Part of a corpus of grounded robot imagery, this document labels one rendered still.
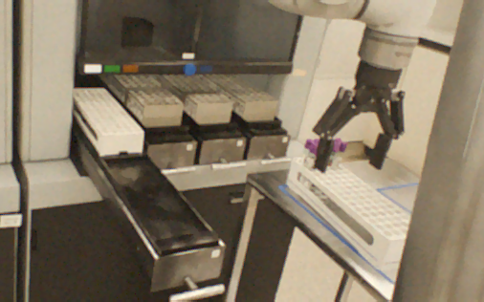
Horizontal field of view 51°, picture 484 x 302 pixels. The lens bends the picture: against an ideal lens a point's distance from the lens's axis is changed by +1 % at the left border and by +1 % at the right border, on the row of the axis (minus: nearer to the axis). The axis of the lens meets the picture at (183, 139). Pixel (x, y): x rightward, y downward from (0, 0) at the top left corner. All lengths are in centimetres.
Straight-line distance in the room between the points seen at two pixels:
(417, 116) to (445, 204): 302
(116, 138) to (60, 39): 25
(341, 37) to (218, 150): 195
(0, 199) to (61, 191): 13
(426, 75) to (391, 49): 242
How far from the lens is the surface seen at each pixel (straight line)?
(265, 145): 138
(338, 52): 316
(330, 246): 94
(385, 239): 90
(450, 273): 36
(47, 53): 113
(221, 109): 134
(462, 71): 35
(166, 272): 86
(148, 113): 124
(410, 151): 341
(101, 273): 136
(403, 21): 91
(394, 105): 102
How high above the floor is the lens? 131
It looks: 24 degrees down
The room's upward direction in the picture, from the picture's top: 9 degrees clockwise
